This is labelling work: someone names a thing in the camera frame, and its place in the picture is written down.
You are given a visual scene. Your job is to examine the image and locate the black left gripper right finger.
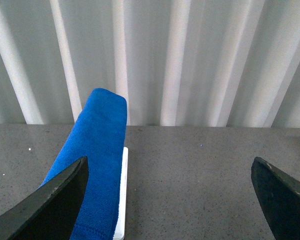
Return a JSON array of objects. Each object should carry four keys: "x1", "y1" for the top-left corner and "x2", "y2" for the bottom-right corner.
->
[{"x1": 251, "y1": 157, "x2": 300, "y2": 240}]

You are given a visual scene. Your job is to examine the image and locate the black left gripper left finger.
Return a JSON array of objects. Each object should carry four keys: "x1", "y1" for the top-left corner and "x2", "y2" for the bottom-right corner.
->
[{"x1": 0, "y1": 156, "x2": 89, "y2": 240}]

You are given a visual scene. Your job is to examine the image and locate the blue microfiber cloth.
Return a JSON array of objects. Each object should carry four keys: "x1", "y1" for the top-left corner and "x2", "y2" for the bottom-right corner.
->
[{"x1": 43, "y1": 88, "x2": 127, "y2": 240}]

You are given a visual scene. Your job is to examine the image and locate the white towel rack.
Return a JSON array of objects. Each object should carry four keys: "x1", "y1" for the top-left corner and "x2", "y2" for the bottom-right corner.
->
[{"x1": 113, "y1": 147, "x2": 129, "y2": 240}]

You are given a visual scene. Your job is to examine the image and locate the white pleated curtain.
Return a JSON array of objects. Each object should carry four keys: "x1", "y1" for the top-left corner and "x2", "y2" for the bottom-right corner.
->
[{"x1": 0, "y1": 0, "x2": 300, "y2": 128}]

